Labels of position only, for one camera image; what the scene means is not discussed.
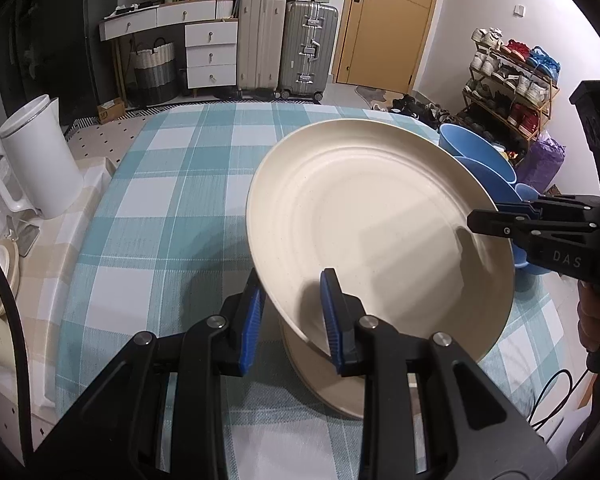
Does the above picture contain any white dressing table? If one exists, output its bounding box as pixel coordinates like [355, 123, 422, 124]
[99, 0, 240, 101]

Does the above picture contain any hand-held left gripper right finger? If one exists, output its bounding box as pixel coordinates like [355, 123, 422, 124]
[320, 268, 565, 480]

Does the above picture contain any open cardboard box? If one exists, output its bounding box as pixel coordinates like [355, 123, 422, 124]
[96, 99, 127, 125]

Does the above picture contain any purple plastic bag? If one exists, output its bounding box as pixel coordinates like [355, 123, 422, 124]
[517, 130, 567, 193]

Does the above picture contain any dark refrigerator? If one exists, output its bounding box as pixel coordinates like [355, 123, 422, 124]
[0, 0, 106, 126]

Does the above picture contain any beige suitcase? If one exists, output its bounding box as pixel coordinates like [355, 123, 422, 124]
[237, 0, 287, 98]

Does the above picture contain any beige checked cloth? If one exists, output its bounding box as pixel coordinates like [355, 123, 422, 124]
[0, 155, 118, 411]

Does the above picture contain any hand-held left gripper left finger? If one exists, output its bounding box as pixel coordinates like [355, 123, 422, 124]
[24, 268, 267, 480]

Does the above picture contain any wooden shoe rack with shoes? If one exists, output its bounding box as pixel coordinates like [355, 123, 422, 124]
[467, 27, 562, 136]

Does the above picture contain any person's right hand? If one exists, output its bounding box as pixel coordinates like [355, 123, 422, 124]
[577, 282, 600, 355]

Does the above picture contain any white electric kettle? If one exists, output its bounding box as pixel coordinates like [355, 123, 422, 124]
[0, 95, 85, 220]

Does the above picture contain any small grey device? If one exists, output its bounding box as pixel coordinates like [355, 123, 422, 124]
[12, 225, 41, 258]

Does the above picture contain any dotted floor mat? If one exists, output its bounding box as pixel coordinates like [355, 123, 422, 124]
[62, 107, 181, 161]

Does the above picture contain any wooden door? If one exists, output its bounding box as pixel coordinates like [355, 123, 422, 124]
[331, 0, 443, 93]

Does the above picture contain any beige fuzzy door mat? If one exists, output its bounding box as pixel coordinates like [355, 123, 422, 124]
[355, 84, 406, 111]

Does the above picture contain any white lidded pot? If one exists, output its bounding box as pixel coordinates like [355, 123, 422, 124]
[0, 245, 21, 316]

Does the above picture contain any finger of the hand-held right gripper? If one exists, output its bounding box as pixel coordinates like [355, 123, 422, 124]
[467, 209, 599, 251]
[495, 193, 600, 220]

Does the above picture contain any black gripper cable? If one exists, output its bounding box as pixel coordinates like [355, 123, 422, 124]
[0, 232, 33, 466]

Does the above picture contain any group of loose shoes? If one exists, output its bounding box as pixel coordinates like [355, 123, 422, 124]
[370, 92, 486, 133]

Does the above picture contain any beige plate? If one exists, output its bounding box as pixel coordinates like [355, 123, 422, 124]
[245, 119, 517, 363]
[281, 321, 367, 420]

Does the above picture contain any silver suitcase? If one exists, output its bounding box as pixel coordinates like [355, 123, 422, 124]
[279, 1, 340, 101]

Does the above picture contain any blue bowl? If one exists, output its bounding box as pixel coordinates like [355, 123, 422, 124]
[511, 183, 556, 277]
[438, 123, 518, 186]
[454, 156, 523, 211]

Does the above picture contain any white drawer unit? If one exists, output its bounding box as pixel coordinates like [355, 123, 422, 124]
[184, 20, 240, 92]

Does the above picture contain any woven laundry basket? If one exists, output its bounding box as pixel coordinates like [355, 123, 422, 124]
[130, 37, 178, 106]

